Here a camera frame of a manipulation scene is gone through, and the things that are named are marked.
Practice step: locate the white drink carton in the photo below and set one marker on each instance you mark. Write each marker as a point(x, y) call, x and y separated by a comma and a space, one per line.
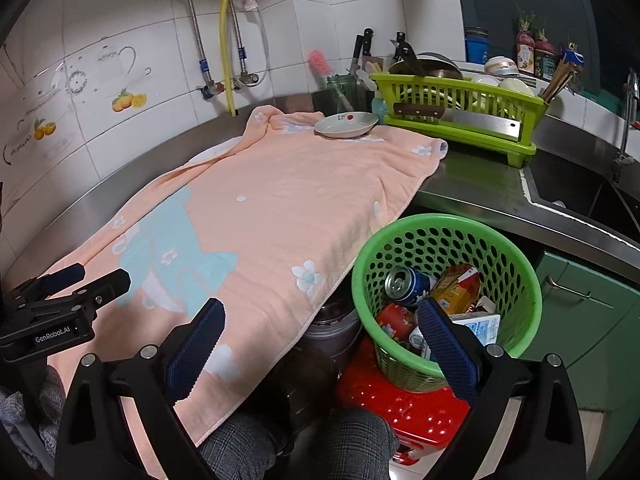
point(480, 327)

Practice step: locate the blue container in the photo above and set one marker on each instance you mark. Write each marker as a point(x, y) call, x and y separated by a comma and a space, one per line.
point(476, 50)

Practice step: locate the red plastic stool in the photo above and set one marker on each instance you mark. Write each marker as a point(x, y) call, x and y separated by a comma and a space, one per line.
point(400, 410)

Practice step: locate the black pan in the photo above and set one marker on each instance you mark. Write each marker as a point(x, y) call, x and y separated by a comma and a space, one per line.
point(425, 67)

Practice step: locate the green glass jar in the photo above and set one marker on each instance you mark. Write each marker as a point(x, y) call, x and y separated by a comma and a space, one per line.
point(340, 92)

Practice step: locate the grey lidded bucket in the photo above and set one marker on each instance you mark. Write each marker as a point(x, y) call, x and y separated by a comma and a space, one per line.
point(325, 340)

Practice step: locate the steel sink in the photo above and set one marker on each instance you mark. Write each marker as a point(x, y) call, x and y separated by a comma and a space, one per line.
point(565, 185)

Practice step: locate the green plastic basket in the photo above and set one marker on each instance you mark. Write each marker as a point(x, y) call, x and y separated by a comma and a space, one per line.
point(440, 218)

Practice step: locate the bundle of chopsticks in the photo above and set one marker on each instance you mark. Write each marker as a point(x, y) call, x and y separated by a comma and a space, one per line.
point(555, 82)

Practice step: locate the red cartoon print paper cup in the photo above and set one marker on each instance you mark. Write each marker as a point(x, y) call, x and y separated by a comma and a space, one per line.
point(395, 322)

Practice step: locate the green dish rack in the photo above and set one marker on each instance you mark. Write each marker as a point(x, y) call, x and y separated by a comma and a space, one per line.
point(385, 85)

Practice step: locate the black knife block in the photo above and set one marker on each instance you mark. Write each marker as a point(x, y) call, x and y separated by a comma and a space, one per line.
point(362, 95)

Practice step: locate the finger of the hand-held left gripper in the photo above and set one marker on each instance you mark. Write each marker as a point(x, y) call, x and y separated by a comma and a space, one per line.
point(105, 287)
point(62, 277)

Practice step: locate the peach flower print towel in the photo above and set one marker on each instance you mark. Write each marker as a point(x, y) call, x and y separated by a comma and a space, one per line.
point(275, 195)

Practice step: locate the person's leg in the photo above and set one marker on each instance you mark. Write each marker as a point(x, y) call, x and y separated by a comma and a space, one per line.
point(240, 445)
point(360, 440)

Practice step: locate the green cabinet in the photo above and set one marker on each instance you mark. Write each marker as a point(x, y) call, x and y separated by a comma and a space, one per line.
point(590, 350)

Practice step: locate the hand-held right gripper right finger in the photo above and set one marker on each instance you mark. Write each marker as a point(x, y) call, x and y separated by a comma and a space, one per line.
point(447, 355)

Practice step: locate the teal bottle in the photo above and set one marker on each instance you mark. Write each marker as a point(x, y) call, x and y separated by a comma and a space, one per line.
point(379, 107)

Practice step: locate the person's right leg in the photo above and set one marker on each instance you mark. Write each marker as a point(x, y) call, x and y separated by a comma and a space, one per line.
point(360, 440)

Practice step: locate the pink bottle brush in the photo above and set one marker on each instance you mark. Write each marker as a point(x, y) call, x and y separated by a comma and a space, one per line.
point(320, 62)

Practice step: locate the yellow red label plastic bottle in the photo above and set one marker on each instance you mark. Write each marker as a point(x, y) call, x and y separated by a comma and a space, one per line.
point(455, 290)

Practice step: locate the blue drink can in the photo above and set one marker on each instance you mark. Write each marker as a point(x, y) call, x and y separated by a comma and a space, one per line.
point(405, 285)

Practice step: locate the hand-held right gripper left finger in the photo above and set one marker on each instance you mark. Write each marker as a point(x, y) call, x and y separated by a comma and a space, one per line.
point(195, 355)

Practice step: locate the person's left leg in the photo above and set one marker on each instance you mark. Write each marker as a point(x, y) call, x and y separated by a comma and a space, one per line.
point(240, 445)

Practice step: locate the steel faucet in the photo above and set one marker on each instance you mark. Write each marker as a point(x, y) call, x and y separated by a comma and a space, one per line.
point(625, 125)

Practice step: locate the white plate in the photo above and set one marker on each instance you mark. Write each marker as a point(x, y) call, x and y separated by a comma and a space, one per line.
point(345, 125)

